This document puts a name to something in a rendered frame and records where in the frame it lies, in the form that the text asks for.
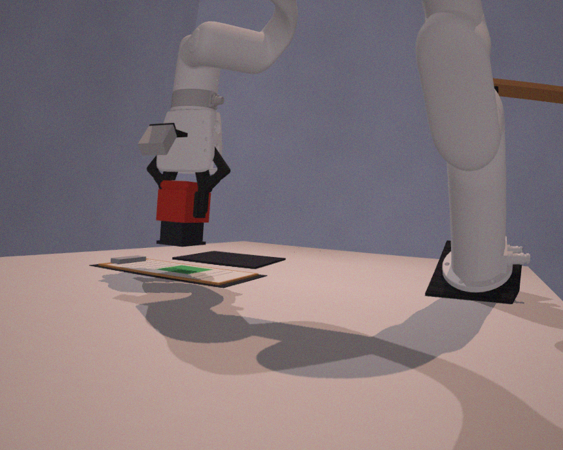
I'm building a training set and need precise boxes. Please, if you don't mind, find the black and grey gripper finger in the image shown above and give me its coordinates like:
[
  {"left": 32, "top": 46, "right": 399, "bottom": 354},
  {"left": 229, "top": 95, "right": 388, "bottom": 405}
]
[
  {"left": 193, "top": 148, "right": 230, "bottom": 218},
  {"left": 147, "top": 156, "right": 178, "bottom": 189}
]

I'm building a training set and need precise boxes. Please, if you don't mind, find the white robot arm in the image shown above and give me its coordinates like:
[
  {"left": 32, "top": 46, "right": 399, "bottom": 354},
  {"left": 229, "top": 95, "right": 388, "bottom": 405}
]
[{"left": 138, "top": 0, "right": 530, "bottom": 292}]

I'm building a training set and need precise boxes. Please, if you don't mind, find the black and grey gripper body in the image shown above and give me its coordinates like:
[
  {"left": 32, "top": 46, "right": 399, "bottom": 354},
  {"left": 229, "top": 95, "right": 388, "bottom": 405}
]
[{"left": 156, "top": 106, "right": 222, "bottom": 174}]

